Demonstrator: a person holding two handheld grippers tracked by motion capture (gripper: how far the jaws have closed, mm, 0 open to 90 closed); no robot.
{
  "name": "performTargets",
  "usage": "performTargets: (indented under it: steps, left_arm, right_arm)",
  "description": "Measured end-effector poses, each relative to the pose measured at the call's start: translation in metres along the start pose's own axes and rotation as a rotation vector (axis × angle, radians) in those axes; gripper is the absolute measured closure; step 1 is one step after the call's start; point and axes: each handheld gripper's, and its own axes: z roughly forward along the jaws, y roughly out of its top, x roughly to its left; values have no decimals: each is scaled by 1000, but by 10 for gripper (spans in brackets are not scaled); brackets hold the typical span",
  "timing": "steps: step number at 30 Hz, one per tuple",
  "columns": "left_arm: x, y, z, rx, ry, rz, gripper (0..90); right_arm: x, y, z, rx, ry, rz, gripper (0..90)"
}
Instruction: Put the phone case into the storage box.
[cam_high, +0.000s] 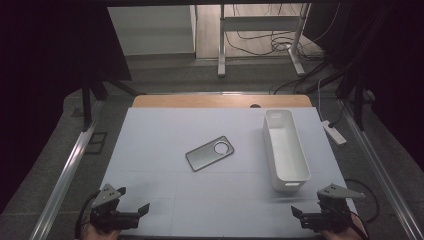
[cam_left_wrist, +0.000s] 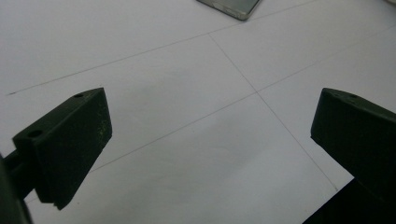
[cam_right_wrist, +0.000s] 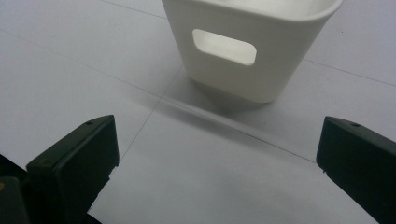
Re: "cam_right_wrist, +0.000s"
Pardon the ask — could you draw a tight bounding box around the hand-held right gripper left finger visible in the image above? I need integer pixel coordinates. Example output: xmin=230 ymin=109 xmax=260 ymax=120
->
xmin=25 ymin=114 xmax=120 ymax=224

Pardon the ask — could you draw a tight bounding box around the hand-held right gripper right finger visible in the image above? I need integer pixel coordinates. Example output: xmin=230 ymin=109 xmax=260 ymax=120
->
xmin=316 ymin=116 xmax=396 ymax=224

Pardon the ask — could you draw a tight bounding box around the white plastic storage bin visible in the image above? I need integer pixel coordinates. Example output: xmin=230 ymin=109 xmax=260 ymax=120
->
xmin=161 ymin=0 xmax=344 ymax=104

